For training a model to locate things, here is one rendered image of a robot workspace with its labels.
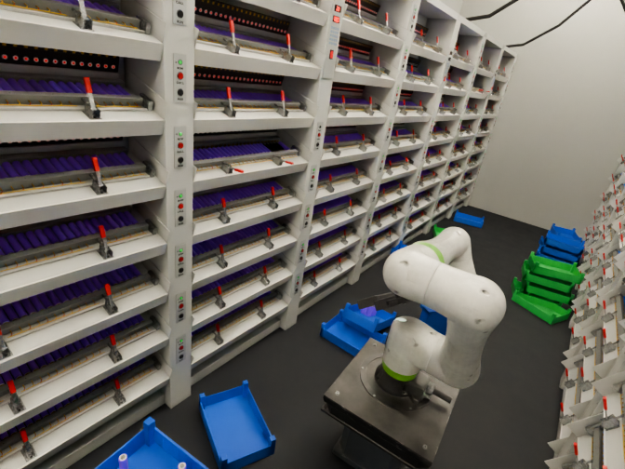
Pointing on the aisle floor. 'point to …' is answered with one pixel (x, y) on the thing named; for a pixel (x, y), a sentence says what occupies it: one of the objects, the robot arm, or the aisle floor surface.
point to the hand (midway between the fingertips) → (369, 304)
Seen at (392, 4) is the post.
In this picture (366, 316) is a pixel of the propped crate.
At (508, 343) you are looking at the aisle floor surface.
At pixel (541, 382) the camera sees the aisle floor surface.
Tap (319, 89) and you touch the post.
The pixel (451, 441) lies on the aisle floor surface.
